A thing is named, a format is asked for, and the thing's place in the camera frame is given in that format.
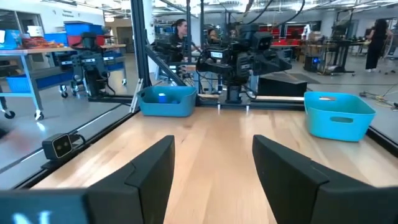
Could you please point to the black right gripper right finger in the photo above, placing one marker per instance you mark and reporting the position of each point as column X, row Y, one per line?
column 286, row 193

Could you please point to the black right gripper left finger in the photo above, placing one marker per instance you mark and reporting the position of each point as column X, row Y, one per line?
column 149, row 193

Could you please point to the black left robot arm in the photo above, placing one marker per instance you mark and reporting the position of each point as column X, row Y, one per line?
column 236, row 68

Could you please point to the black sloped case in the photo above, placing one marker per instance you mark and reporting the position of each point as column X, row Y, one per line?
column 281, row 87

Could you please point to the person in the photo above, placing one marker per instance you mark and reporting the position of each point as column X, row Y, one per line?
column 377, row 46
column 213, row 35
column 179, row 37

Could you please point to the teal plastic bin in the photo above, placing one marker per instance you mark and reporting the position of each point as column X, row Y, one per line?
column 339, row 130

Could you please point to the grey-blue plastic bin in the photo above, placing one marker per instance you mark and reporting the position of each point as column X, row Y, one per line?
column 168, row 109

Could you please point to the black robot station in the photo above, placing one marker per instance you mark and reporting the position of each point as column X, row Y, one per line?
column 91, row 68

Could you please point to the blue wheeled workbench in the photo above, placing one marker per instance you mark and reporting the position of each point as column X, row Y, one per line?
column 31, row 81

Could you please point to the red storage box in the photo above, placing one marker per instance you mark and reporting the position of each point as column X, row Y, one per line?
column 73, row 40

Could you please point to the blue storage box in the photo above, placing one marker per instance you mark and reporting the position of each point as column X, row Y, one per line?
column 82, row 28

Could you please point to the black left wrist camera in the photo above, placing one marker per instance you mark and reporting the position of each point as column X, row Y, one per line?
column 263, row 41

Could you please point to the small black table camera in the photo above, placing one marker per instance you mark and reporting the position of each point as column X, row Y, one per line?
column 60, row 145

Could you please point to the black table frame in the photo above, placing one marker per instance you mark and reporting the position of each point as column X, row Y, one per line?
column 141, row 46

